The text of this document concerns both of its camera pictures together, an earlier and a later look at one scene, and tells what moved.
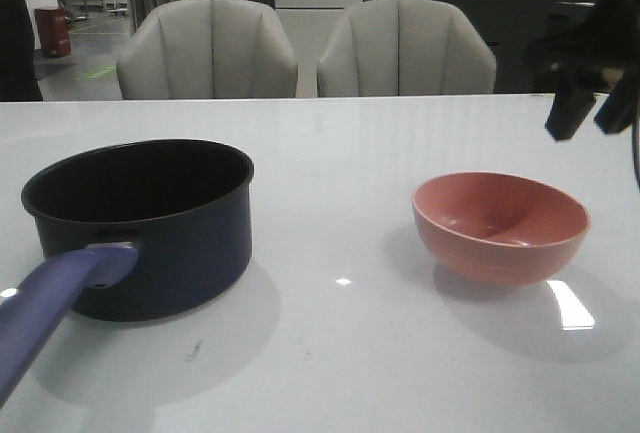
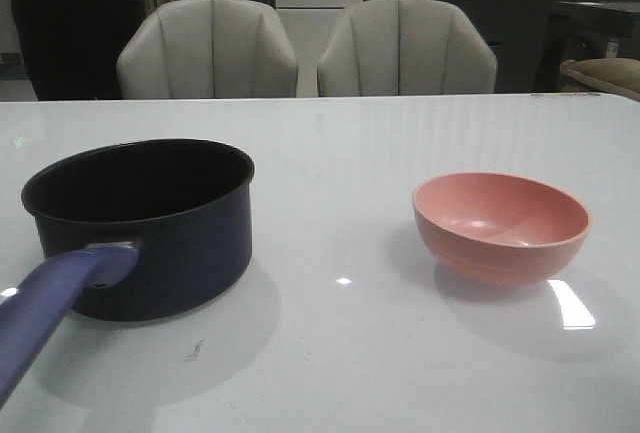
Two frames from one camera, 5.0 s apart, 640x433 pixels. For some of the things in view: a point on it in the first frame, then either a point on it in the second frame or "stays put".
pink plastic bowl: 497,229 stays put
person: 18,75 to 76,11
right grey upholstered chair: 405,46 stays put
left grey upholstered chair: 208,47 stays put
